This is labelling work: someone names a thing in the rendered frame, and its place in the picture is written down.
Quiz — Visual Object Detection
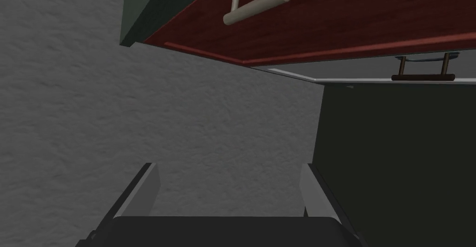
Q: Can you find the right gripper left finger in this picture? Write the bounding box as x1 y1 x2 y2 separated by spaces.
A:
99 162 161 226

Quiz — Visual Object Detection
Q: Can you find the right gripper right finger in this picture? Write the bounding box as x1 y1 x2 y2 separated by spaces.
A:
299 163 346 225

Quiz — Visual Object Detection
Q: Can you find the dark green cupboard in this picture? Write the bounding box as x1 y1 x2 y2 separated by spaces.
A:
119 0 476 247

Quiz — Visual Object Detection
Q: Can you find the red-brown wooden cupboard door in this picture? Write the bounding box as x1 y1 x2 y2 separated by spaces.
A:
143 0 476 67

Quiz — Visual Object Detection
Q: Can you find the dark brown bar handle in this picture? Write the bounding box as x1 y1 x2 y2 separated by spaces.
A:
391 53 456 82

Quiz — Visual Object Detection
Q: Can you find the beige bar handle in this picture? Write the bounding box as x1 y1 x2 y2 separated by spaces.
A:
223 0 293 26

